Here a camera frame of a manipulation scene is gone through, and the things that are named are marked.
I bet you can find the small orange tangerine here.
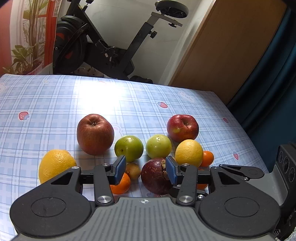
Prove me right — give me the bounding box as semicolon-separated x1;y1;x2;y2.
110;173;131;195

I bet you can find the small brown kiwi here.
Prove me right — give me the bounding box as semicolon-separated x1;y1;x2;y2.
125;163;141;180

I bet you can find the dark purple mangosteen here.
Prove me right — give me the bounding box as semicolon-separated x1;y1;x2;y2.
141;158;172;195

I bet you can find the smaller yellow lemon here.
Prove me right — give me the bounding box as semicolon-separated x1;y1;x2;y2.
175;139;203;168

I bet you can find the dark green round fruit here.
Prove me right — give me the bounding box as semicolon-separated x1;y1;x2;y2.
114;135;144;163

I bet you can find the light green round fruit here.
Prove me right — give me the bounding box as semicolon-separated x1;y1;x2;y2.
145;134;172;159

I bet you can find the dull red apple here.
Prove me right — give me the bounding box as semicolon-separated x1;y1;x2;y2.
77;113;114;156

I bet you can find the shiny red apple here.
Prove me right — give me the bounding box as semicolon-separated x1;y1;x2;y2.
166;114;199;143

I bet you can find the large yellow lemon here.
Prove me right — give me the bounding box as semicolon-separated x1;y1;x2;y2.
39;149;77;184

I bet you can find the blue plaid tablecloth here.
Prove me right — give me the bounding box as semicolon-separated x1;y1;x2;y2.
1;74;267;240

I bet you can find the black exercise bike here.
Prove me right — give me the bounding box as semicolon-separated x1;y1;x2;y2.
52;0;189;80

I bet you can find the wooden door panel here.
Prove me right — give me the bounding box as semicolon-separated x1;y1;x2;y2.
169;1;287;103

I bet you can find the printed room backdrop cloth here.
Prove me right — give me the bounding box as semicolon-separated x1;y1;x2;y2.
1;0;62;75

